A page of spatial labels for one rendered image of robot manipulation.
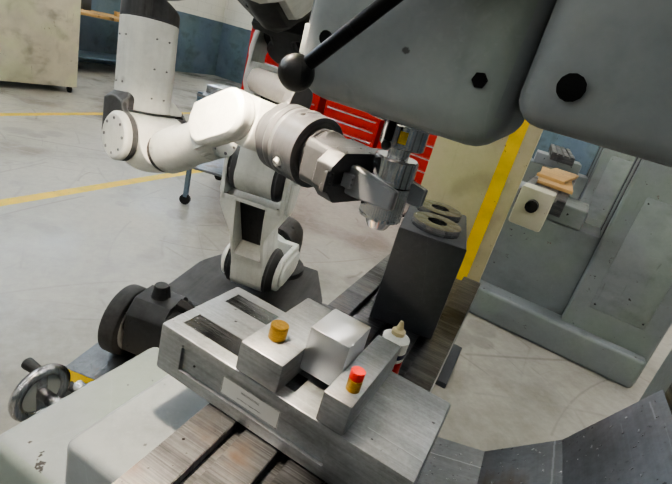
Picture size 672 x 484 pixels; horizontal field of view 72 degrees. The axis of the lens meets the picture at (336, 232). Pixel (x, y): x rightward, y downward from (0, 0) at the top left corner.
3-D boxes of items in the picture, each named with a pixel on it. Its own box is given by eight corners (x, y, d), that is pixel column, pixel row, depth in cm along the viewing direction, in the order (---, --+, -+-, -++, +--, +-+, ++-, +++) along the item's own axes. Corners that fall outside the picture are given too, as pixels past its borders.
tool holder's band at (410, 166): (415, 177, 46) (419, 167, 46) (370, 163, 47) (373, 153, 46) (417, 168, 51) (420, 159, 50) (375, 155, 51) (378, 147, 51)
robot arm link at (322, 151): (338, 135, 45) (264, 101, 52) (314, 224, 49) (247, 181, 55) (410, 140, 54) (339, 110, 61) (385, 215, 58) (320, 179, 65)
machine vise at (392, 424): (154, 366, 61) (165, 295, 57) (230, 323, 74) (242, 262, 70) (393, 530, 48) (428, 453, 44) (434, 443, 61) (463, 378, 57)
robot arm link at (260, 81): (257, 169, 55) (206, 138, 62) (315, 183, 64) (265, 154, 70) (292, 77, 53) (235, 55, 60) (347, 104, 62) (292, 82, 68)
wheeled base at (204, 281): (216, 268, 189) (230, 192, 177) (336, 311, 182) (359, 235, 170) (110, 355, 130) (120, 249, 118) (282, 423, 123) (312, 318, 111)
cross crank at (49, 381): (-7, 421, 87) (-8, 372, 83) (53, 388, 98) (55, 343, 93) (50, 467, 82) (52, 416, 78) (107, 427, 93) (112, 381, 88)
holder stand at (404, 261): (368, 317, 87) (401, 219, 79) (387, 272, 107) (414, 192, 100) (431, 340, 85) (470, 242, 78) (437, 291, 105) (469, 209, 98)
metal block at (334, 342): (299, 368, 55) (310, 326, 53) (323, 346, 61) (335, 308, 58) (336, 390, 54) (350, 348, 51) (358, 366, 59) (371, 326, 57)
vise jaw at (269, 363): (234, 368, 54) (240, 340, 53) (301, 320, 67) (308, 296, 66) (275, 395, 52) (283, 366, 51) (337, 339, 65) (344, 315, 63)
